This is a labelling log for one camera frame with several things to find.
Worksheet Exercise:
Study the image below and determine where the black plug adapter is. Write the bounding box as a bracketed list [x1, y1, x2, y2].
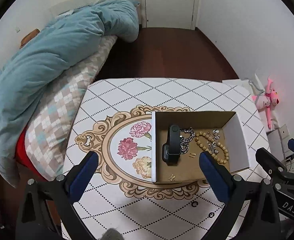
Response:
[285, 153, 294, 163]

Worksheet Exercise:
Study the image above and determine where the pink panther plush toy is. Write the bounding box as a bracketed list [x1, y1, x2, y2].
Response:
[251, 77, 279, 129]

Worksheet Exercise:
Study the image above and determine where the wooden bead bracelet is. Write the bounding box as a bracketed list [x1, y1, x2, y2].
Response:
[194, 131, 230, 165]

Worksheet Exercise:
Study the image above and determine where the wall power strip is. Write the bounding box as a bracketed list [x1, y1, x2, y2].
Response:
[267, 124, 294, 172]

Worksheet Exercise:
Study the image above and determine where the patterned white tablecloth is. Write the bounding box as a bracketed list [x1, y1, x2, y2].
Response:
[63, 78, 269, 239]

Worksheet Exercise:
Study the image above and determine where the white door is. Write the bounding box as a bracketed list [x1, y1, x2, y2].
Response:
[143, 0, 199, 30]

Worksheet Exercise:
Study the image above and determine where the black smart band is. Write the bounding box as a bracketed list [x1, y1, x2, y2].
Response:
[162, 124, 181, 166]

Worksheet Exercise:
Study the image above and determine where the teal blanket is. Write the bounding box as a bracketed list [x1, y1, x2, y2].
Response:
[0, 0, 139, 187]

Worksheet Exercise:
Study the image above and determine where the open white cardboard box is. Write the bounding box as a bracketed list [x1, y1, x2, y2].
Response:
[151, 111, 250, 184]

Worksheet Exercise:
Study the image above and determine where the checkered bed mattress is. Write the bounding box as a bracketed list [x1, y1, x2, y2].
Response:
[24, 35, 117, 180]

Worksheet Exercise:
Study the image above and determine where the silver crystal bracelet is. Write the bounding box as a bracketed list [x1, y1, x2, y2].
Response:
[206, 128, 221, 155]

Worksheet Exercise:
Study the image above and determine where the silver chain bracelet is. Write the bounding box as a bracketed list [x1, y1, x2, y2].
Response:
[178, 127, 196, 155]

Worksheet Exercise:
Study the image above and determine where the wooden headboard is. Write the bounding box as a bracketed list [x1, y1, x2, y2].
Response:
[20, 29, 40, 49]

